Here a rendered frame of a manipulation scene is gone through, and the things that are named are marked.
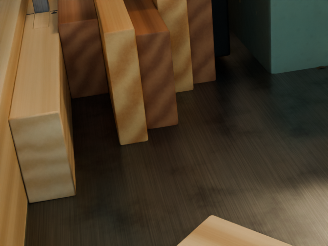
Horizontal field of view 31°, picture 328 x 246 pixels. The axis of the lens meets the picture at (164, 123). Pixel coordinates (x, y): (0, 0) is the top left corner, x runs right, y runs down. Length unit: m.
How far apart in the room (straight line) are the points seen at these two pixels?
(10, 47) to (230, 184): 0.12
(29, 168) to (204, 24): 0.14
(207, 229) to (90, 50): 0.18
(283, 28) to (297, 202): 0.13
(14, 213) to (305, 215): 0.11
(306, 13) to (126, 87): 0.12
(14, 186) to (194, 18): 0.15
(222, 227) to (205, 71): 0.18
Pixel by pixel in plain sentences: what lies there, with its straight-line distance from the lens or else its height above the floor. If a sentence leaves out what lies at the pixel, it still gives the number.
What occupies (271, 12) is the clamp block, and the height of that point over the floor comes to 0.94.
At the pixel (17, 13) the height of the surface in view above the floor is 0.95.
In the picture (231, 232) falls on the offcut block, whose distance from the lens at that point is 0.17.
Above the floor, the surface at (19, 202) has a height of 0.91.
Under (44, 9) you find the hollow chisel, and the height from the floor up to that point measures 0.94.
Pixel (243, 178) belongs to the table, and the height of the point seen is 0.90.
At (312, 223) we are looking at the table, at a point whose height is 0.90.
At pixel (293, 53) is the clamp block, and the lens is 0.34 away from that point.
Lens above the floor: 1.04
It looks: 27 degrees down
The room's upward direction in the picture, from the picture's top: 6 degrees counter-clockwise
